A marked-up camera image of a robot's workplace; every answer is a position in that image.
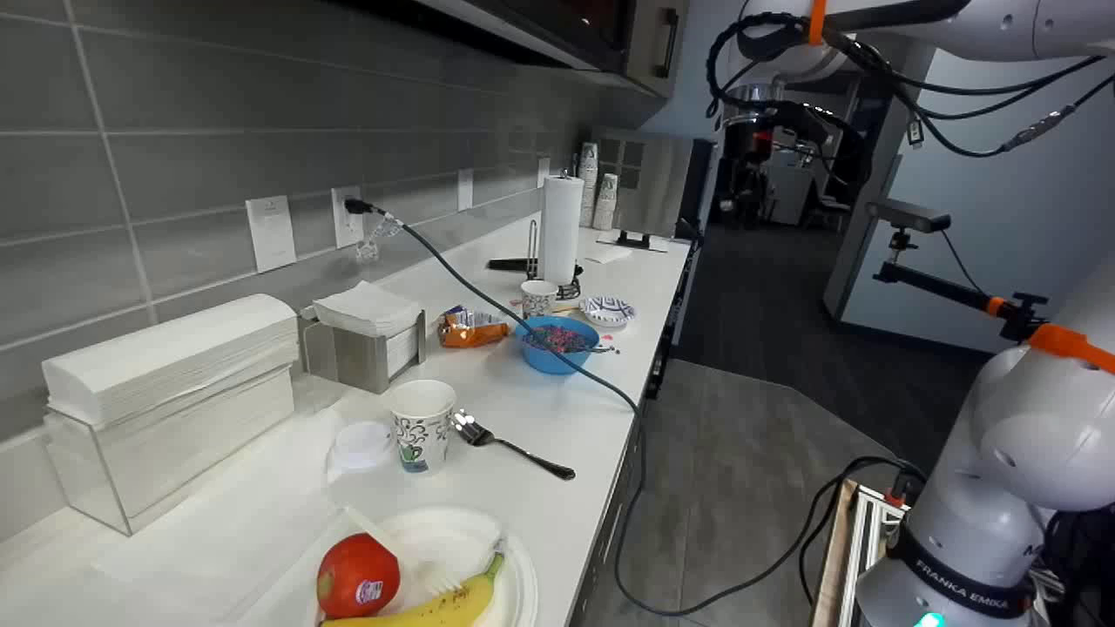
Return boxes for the colourful cereal heap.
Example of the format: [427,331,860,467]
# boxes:
[526,321,594,354]

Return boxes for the blue patterned paper bowl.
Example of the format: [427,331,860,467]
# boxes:
[574,292,640,338]

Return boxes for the small white cup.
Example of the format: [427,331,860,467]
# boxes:
[517,279,560,323]

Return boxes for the black tongs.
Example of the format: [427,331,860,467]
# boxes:
[484,254,544,279]

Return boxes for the white paper towel roll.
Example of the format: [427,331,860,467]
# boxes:
[538,170,590,292]

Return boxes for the orange snack bag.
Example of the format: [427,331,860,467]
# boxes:
[436,304,517,353]

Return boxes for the small black stand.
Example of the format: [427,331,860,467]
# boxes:
[610,228,664,254]

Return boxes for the white paper cup stack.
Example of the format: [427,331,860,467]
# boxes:
[574,139,603,223]
[594,170,624,235]

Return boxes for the metal fork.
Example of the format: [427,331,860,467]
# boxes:
[449,407,580,483]

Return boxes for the printed paper cup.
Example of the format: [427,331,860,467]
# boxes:
[385,375,459,476]

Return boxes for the steel napkin holder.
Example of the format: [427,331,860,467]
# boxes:
[300,279,429,397]

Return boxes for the translucent plastic lid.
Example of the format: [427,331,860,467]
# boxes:
[323,417,395,483]

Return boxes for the white plate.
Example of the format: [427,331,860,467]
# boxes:
[248,506,544,627]

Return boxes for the dark overhead cabinet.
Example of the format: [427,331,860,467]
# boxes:
[335,0,697,106]

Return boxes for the yellow banana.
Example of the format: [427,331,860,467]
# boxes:
[323,549,511,627]

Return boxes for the red apple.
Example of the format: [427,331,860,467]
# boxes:
[313,531,406,620]

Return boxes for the clear folded towel dispenser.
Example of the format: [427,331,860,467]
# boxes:
[39,289,305,537]

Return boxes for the long black power cable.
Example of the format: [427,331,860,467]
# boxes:
[343,196,933,620]

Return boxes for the grey camera on mount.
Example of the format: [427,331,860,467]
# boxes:
[868,192,1054,345]

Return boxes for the wooden frame boards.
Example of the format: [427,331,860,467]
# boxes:
[810,476,913,627]

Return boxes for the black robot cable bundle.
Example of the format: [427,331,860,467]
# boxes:
[704,7,1115,164]

